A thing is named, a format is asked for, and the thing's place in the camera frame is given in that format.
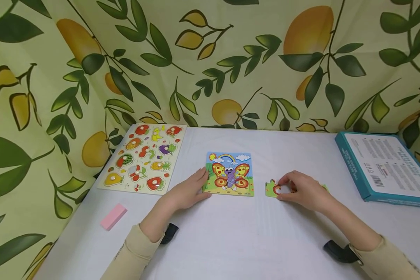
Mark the person's left fingers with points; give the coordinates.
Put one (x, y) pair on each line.
(200, 178)

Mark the green puzzle piece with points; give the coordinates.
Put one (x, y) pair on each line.
(271, 190)
(325, 187)

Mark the person's right hand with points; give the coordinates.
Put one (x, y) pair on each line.
(308, 193)

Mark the square butterfly jigsaw puzzle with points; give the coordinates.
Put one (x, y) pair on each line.
(230, 177)

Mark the teal and white box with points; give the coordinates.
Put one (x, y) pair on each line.
(386, 171)

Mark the cream fruit puzzle board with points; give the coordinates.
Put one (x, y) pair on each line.
(127, 179)

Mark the set of fruit knob pieces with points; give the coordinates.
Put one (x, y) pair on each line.
(137, 172)

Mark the person's left thumb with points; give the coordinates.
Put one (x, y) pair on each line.
(202, 197)

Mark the person's right fingers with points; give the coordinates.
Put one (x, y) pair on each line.
(292, 177)

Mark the person's right forearm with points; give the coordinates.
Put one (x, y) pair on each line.
(367, 241)

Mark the black wrist band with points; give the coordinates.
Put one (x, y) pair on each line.
(170, 233)
(338, 252)

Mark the pink rectangular block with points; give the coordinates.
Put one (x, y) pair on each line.
(113, 216)

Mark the person's left forearm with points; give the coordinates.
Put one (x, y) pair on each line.
(137, 243)

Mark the person's right thumb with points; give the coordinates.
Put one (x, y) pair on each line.
(286, 197)

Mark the person's left hand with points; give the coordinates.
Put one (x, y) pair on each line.
(186, 191)

